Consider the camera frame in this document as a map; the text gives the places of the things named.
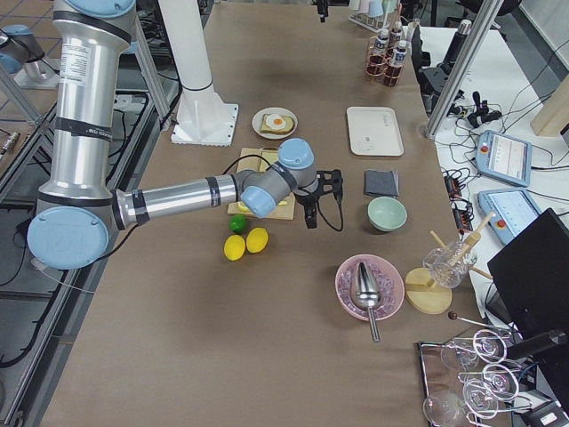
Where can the wine glass rack tray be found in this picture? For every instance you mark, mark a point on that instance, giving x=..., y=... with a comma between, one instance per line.
x=471, y=380

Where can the fried egg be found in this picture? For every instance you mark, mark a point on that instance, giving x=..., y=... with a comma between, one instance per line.
x=275, y=122

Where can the blue teach pendant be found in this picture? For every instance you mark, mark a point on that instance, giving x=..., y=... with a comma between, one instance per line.
x=504, y=158
x=514, y=210

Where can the green lime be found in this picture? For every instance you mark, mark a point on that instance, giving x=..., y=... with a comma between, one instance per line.
x=238, y=224

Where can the yellow lemon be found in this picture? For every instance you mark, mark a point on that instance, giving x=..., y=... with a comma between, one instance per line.
x=234, y=247
x=256, y=240

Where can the half lemon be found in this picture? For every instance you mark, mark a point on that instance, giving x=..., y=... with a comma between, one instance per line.
x=243, y=207

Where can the tea bottle two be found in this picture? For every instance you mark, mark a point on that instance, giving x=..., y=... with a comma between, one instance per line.
x=395, y=36

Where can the steel ice scoop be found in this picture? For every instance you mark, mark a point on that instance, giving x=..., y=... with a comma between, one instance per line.
x=366, y=296

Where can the blue teach pendant far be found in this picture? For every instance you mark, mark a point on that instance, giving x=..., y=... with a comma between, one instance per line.
x=504, y=158

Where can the blue teach pendant near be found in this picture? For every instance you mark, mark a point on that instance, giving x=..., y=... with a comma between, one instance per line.
x=514, y=210

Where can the grey folded cloth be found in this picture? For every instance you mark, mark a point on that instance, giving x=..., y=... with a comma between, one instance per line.
x=381, y=183

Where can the glass mug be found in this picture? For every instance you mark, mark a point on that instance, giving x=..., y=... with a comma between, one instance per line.
x=449, y=265

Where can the yellow lemon left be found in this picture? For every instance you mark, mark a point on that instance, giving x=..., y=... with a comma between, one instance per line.
x=234, y=247

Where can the copper wire bottle rack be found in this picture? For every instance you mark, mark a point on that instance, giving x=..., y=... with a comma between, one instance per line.
x=386, y=54

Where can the mint green bowl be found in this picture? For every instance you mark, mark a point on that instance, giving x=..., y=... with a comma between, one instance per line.
x=386, y=214

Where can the aluminium frame post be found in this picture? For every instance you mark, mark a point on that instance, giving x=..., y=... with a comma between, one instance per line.
x=486, y=15

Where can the white round plate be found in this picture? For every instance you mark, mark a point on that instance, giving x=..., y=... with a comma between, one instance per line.
x=256, y=122

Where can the bread slice under egg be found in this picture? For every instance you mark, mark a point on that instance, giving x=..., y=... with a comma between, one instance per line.
x=290, y=126

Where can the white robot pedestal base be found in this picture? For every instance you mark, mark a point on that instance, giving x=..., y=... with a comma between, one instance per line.
x=202, y=117

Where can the black laptop monitor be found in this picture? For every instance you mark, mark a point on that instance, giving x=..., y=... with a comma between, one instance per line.
x=531, y=276

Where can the pink bowl with ice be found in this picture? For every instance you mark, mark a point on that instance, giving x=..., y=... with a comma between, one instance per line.
x=389, y=282

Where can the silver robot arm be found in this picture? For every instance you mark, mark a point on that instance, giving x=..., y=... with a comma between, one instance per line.
x=76, y=212

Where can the tea bottle three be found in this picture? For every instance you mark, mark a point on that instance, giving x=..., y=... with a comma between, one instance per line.
x=395, y=65

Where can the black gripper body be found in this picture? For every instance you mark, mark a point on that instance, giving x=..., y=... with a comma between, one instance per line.
x=308, y=201

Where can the cream rabbit tray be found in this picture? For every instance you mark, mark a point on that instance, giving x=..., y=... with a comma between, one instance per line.
x=374, y=131

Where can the wooden cutting board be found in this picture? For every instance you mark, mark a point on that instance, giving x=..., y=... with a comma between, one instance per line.
x=262, y=206

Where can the yellow lemon right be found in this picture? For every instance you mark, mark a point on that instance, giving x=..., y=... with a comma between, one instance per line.
x=256, y=240

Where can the bread slice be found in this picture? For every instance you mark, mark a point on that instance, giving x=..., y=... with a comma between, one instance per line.
x=290, y=126
x=268, y=158

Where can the tea bottle one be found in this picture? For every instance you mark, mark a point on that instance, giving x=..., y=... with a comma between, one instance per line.
x=377, y=61

